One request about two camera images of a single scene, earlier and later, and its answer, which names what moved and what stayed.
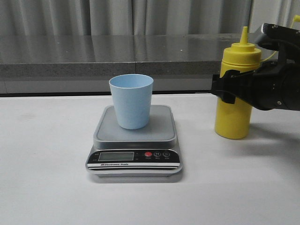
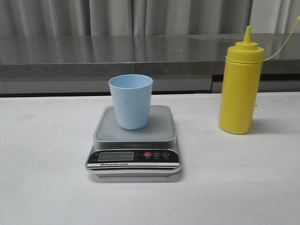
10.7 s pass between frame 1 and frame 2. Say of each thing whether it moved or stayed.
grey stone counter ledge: stayed
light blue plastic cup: stayed
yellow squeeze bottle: moved
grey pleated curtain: stayed
